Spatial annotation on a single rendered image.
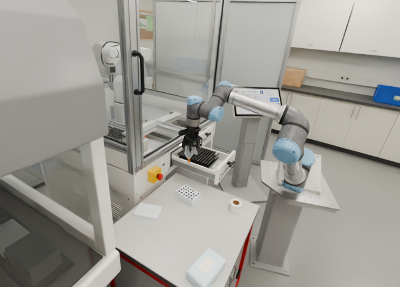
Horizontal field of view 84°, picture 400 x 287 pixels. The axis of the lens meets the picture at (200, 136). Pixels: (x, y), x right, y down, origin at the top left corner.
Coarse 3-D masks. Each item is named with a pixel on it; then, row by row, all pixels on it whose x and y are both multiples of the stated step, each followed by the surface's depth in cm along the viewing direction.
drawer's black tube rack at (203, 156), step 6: (198, 150) 154; (204, 150) 155; (180, 156) 148; (192, 156) 146; (198, 156) 146; (204, 156) 147; (210, 156) 147; (192, 162) 144; (198, 162) 146; (204, 162) 140
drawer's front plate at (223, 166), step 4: (232, 152) 148; (228, 156) 144; (232, 156) 147; (224, 160) 138; (228, 160) 141; (232, 160) 150; (220, 164) 134; (224, 164) 136; (220, 168) 130; (224, 168) 138; (228, 168) 146; (216, 172) 129; (220, 172) 133; (224, 172) 141; (216, 176) 130; (220, 176) 135; (216, 180) 132; (216, 184) 132
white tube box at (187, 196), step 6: (186, 186) 133; (180, 192) 128; (186, 192) 129; (192, 192) 128; (198, 192) 129; (180, 198) 127; (186, 198) 124; (192, 198) 124; (198, 198) 127; (192, 204) 123
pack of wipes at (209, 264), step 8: (208, 248) 95; (200, 256) 91; (208, 256) 91; (216, 256) 92; (192, 264) 88; (200, 264) 88; (208, 264) 88; (216, 264) 88; (224, 264) 90; (192, 272) 85; (200, 272) 85; (208, 272) 85; (216, 272) 86; (192, 280) 84; (200, 280) 82; (208, 280) 82
